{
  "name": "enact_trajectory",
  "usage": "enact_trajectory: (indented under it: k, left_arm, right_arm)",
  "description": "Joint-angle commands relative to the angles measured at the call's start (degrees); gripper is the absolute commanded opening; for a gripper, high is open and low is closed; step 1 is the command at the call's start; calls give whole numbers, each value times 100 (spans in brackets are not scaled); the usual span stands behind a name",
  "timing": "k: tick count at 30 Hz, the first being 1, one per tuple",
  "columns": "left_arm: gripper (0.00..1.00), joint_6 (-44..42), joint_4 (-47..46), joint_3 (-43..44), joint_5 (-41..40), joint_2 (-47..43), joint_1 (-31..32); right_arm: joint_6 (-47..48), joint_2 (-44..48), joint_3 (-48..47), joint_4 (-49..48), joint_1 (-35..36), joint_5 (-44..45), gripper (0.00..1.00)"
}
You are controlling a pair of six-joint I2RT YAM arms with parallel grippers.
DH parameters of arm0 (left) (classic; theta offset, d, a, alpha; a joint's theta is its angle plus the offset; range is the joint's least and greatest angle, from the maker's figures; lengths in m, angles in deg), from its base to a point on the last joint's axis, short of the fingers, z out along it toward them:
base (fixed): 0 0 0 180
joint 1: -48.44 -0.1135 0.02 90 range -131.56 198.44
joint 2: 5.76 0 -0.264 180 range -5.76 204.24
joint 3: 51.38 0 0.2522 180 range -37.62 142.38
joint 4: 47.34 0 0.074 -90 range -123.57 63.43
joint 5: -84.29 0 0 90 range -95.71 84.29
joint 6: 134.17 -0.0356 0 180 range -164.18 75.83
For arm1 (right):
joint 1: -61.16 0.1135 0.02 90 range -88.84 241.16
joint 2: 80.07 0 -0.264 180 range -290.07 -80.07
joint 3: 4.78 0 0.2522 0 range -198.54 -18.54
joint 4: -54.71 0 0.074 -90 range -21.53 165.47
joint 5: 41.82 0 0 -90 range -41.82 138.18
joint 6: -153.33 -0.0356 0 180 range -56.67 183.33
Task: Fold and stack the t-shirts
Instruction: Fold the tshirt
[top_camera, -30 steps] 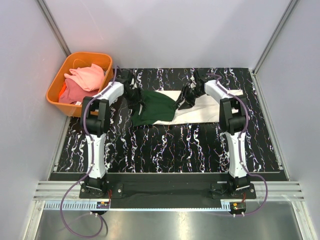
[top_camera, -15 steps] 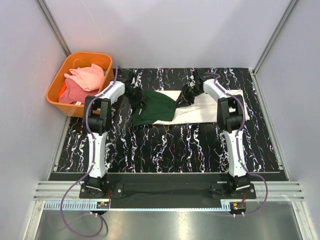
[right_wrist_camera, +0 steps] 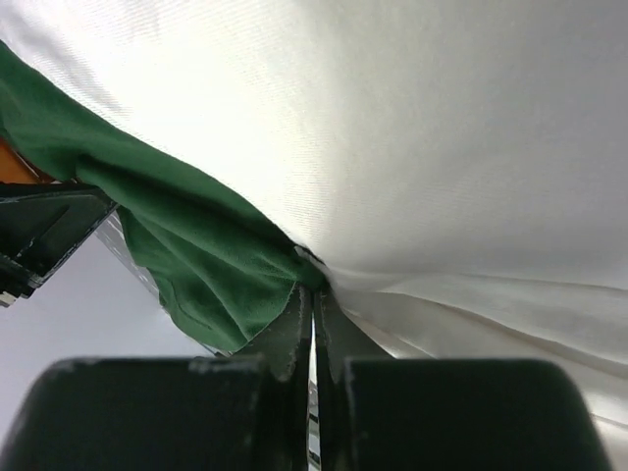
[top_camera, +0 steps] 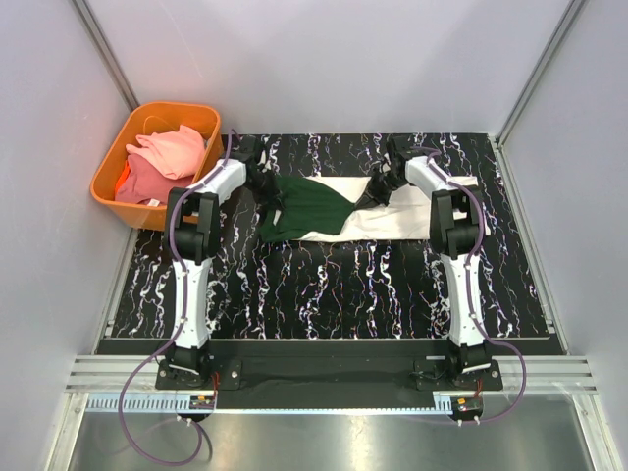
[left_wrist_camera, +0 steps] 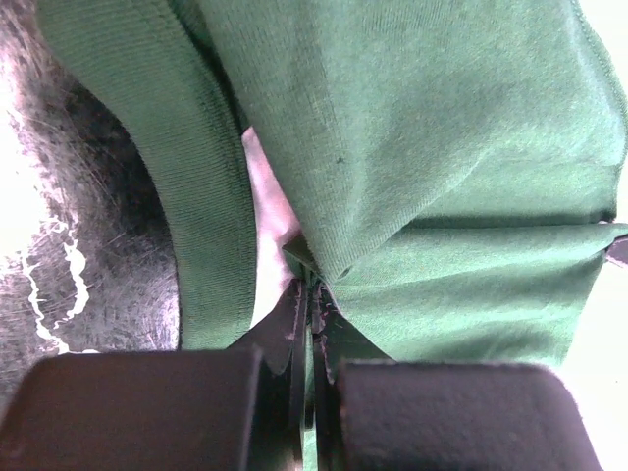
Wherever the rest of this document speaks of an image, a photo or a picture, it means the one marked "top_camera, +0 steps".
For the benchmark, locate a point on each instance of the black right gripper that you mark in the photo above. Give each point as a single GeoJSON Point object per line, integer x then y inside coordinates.
{"type": "Point", "coordinates": [373, 191]}

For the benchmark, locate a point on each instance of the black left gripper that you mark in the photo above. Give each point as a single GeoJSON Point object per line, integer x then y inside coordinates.
{"type": "Point", "coordinates": [269, 200]}

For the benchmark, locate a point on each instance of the white green raglan t-shirt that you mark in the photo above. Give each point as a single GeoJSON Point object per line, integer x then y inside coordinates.
{"type": "Point", "coordinates": [322, 209]}

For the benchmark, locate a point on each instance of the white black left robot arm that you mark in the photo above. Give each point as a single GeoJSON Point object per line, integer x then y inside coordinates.
{"type": "Point", "coordinates": [192, 235]}

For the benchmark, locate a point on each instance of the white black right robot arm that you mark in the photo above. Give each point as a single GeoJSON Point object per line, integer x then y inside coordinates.
{"type": "Point", "coordinates": [457, 230]}

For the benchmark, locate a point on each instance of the light pink folded shirt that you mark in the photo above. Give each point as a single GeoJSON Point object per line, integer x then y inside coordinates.
{"type": "Point", "coordinates": [175, 154]}

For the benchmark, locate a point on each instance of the black marble pattern mat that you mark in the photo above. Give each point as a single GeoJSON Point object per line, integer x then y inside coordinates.
{"type": "Point", "coordinates": [365, 290]}

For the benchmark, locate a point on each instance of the dark pink folded shirt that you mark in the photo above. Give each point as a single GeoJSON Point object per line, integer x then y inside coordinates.
{"type": "Point", "coordinates": [145, 183]}

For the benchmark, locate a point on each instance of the orange plastic laundry basket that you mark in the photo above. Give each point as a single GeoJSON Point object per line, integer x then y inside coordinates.
{"type": "Point", "coordinates": [158, 116]}

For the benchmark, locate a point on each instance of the orange garment in basket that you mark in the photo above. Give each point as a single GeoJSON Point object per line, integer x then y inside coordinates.
{"type": "Point", "coordinates": [122, 177]}

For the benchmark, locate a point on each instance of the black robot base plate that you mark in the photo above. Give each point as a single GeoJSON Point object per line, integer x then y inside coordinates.
{"type": "Point", "coordinates": [330, 374]}

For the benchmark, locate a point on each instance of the aluminium rail frame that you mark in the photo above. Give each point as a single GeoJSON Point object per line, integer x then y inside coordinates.
{"type": "Point", "coordinates": [348, 66]}

